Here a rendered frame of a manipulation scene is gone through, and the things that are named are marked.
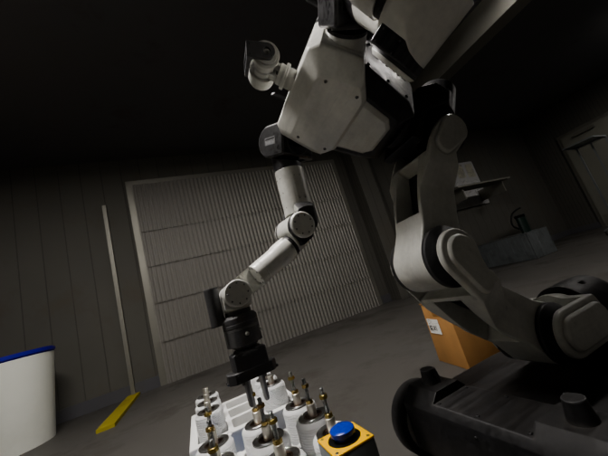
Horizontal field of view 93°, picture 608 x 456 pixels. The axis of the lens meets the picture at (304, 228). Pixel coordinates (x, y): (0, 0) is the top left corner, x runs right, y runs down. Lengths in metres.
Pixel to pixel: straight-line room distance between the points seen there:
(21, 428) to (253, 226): 2.85
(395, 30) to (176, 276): 3.74
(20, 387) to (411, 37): 3.38
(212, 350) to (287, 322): 0.99
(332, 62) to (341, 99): 0.07
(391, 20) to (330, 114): 0.33
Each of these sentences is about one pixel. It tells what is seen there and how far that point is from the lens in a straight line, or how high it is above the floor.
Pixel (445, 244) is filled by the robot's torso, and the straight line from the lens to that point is 0.69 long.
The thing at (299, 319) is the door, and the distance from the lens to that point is 4.14.
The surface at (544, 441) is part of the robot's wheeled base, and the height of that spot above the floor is 0.19.
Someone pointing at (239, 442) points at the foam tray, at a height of 0.14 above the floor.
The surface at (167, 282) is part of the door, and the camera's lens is 3.96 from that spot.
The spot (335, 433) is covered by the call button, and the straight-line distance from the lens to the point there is 0.55.
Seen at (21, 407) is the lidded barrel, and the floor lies 0.32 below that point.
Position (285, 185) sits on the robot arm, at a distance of 0.87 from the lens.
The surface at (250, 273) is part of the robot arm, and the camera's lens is 0.82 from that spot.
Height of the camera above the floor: 0.55
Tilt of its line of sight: 12 degrees up
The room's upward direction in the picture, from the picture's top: 17 degrees counter-clockwise
